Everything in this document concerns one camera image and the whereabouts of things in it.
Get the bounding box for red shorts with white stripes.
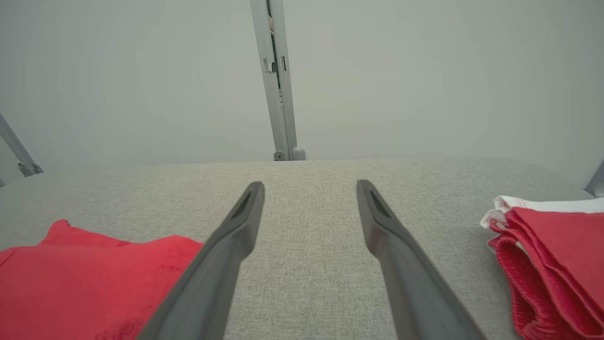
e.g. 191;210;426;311
480;195;604;340

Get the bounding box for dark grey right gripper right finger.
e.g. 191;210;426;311
356;179;487;340

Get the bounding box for grey metal frame post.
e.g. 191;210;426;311
0;113;44;187
250;0;306;162
585;161;604;198

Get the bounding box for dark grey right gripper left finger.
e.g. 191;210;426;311
137;181;266;340

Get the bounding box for red shirt with black print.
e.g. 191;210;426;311
0;219;204;340

